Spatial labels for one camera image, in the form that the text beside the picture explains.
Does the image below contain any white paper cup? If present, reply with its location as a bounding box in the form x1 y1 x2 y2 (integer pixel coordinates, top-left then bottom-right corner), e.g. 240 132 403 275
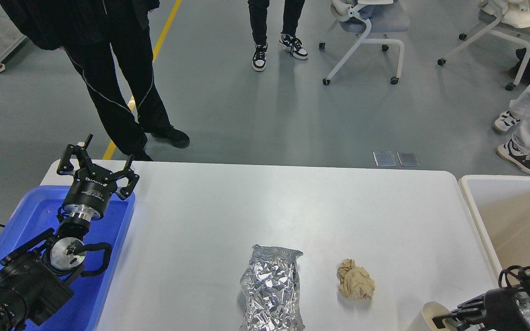
404 301 457 331

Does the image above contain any crumpled aluminium foil bag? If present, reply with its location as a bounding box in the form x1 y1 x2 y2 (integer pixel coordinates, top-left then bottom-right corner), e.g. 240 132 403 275
239 244 305 331

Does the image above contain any beige plastic bin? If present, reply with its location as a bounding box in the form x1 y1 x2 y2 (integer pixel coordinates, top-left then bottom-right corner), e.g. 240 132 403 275
459 175 530 277

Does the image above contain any person with black-white sneakers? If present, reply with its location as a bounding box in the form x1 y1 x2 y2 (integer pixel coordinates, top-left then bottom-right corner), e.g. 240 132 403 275
247 0 309 72

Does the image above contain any crumpled brown paper ball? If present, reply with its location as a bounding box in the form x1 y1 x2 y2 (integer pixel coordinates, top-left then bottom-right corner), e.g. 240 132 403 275
337 258 376 301

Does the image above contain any grey office chair right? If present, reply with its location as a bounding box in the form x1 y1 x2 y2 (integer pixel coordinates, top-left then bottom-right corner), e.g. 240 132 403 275
437 0 530 91

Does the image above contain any person in black tracksuit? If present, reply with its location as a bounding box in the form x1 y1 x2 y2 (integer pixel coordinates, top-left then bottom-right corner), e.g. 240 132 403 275
0 0 190 161

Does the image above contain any left metal floor plate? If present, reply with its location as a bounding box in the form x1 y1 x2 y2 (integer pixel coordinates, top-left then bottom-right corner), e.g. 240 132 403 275
374 151 396 167

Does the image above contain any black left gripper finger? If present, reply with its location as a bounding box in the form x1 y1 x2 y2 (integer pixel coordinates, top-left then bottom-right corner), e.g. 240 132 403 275
107 154 139 200
57 134 94 176

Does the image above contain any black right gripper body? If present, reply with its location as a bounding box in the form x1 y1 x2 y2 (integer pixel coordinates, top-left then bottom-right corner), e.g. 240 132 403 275
482 288 530 331

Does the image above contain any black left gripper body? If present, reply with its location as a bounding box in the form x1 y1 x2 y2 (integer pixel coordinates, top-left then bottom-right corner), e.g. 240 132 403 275
62 166 116 221

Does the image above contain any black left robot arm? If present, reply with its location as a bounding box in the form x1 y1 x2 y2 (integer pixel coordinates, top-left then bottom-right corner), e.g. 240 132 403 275
0 135 139 331

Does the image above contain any metal floor plate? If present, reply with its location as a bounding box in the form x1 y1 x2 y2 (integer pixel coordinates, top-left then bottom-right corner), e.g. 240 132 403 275
374 151 396 167
396 151 421 167

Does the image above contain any blue plastic bin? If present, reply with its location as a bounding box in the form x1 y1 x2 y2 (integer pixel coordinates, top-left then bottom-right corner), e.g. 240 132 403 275
0 186 135 331

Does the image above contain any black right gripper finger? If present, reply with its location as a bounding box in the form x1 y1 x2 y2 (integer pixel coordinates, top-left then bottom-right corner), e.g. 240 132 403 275
432 295 486 331

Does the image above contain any right metal floor plate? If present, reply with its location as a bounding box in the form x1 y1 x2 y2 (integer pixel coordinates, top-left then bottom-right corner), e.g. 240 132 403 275
396 151 421 167

